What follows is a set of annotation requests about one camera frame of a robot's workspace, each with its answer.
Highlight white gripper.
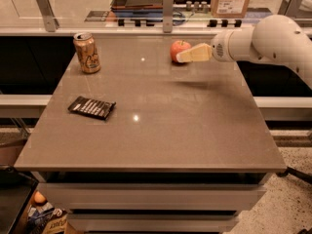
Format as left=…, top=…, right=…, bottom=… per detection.
left=176, top=31, right=233, bottom=63

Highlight red apple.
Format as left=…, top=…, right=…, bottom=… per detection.
left=170, top=40, right=191, bottom=62

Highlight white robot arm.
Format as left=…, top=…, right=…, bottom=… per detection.
left=175, top=15, right=312, bottom=88

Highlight cardboard box with label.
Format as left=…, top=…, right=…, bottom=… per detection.
left=211, top=0, right=250, bottom=19

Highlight gold soda can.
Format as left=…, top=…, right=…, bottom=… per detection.
left=73, top=32, right=100, bottom=74

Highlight black snack bar packet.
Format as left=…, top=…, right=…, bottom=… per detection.
left=68, top=97, right=116, bottom=120

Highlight black chair leg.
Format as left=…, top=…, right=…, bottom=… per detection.
left=277, top=167, right=312, bottom=184

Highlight upper grey drawer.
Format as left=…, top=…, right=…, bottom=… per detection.
left=38, top=183, right=265, bottom=211

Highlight grey drawer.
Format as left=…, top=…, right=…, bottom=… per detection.
left=38, top=183, right=265, bottom=211
left=68, top=214, right=238, bottom=233

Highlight lower grey drawer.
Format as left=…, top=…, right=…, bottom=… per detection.
left=68, top=214, right=238, bottom=233

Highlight small orange fruit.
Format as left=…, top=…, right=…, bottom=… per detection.
left=33, top=191, right=47, bottom=205

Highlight snack bags in bin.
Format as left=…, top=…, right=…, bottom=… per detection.
left=25, top=203, right=67, bottom=234

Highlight middle metal glass bracket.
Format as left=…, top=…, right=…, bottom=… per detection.
left=163, top=0, right=174, bottom=33

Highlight metal glass bracket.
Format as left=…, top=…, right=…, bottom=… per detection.
left=278, top=0, right=303, bottom=18
left=163, top=0, right=174, bottom=33
left=36, top=0, right=59, bottom=32

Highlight right metal glass bracket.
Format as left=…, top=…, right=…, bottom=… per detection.
left=278, top=0, right=303, bottom=18

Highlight left metal glass bracket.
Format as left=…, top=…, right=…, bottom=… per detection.
left=36, top=0, right=59, bottom=32

